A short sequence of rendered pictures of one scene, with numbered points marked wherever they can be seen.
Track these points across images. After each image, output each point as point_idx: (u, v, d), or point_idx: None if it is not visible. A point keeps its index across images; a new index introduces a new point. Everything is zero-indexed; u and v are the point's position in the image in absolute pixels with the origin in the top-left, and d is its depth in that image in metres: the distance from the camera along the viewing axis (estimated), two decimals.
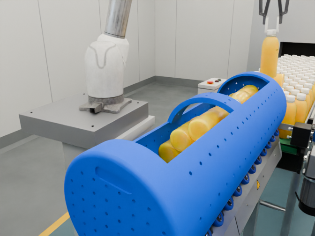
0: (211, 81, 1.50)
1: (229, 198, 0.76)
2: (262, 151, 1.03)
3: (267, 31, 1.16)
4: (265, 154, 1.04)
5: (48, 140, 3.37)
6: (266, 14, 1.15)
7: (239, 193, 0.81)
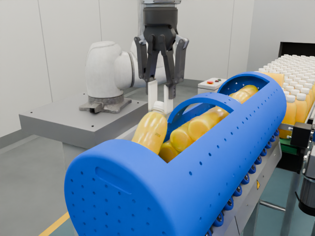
0: (211, 81, 1.50)
1: (229, 198, 0.76)
2: (262, 151, 1.03)
3: (154, 102, 0.66)
4: (265, 154, 1.04)
5: (48, 140, 3.37)
6: (151, 79, 0.65)
7: (239, 193, 0.81)
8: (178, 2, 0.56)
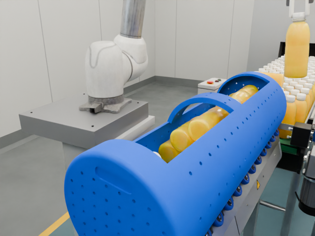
0: (211, 81, 1.50)
1: (229, 198, 0.76)
2: (262, 151, 1.03)
3: None
4: (265, 154, 1.04)
5: (48, 140, 3.37)
6: None
7: (239, 193, 0.81)
8: None
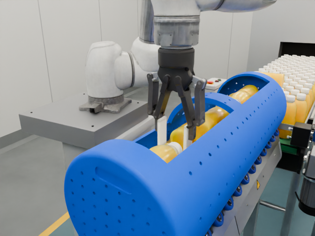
0: (211, 81, 1.50)
1: (229, 198, 0.76)
2: (262, 151, 1.03)
3: None
4: (265, 154, 1.04)
5: (48, 140, 3.37)
6: (160, 115, 0.63)
7: (239, 193, 0.81)
8: (195, 44, 0.53)
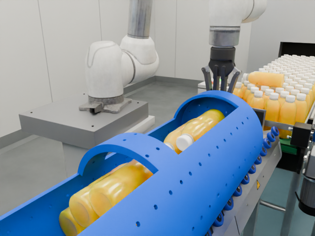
0: (211, 81, 1.50)
1: (230, 204, 0.76)
2: (263, 152, 1.03)
3: None
4: (266, 154, 1.05)
5: (48, 140, 3.37)
6: None
7: None
8: None
